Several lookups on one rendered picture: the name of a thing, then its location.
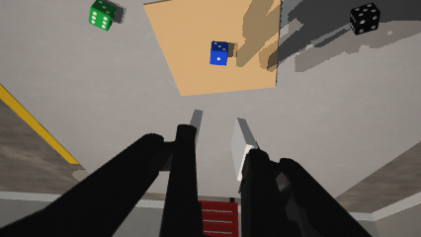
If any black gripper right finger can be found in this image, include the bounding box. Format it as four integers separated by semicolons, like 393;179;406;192
230;118;372;237

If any blue die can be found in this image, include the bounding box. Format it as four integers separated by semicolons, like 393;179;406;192
210;41;228;65

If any black die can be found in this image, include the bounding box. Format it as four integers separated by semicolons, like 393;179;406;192
350;3;380;35

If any green die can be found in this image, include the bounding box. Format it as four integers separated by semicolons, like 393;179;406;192
88;0;117;31

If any tan flat mat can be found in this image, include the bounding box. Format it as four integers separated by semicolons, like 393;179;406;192
143;0;281;96

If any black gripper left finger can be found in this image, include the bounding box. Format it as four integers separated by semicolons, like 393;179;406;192
0;110;204;237

